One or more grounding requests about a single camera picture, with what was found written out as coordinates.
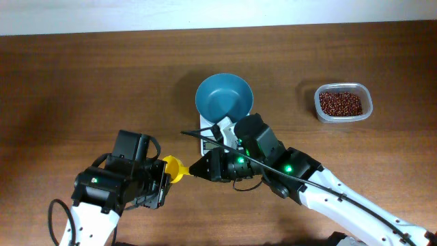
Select right black cable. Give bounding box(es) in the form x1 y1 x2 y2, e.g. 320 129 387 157
180 126 421 246

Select clear plastic container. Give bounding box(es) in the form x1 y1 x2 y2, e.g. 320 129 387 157
314 83 373 123

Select black cable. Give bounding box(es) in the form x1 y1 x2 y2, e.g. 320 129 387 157
47 198 78 246
180 126 421 246

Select yellow measuring scoop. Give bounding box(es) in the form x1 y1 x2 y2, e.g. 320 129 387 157
163 155 191 184

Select teal blue bowl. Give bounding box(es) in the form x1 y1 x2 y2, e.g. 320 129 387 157
195 73 254 124

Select white digital kitchen scale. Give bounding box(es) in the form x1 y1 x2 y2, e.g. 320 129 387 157
199 115 243 156

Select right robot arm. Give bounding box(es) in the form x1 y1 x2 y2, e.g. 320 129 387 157
188 113 436 245

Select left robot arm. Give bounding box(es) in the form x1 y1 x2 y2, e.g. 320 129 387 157
60 130 171 245

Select red beans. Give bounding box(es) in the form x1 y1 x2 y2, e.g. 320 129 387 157
319 92 363 117

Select left black cable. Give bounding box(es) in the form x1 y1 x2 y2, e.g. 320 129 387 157
47 198 78 246

